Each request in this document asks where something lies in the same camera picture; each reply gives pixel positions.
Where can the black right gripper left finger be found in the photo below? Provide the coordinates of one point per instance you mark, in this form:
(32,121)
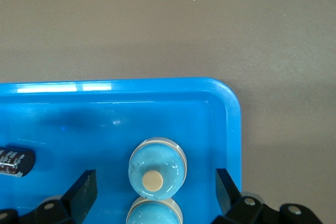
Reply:
(76,200)

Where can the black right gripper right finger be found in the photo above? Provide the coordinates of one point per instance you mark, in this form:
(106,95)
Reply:
(236,208)

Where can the small black connector module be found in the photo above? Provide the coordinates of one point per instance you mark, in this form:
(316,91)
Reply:
(15,159)

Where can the light blue call bell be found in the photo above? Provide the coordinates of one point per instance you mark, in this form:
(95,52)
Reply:
(157,159)
(152,213)

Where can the blue plastic tray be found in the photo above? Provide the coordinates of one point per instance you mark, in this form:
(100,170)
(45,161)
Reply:
(78,119)

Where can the brown table cover sheet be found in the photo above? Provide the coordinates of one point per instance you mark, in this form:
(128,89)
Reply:
(168,24)

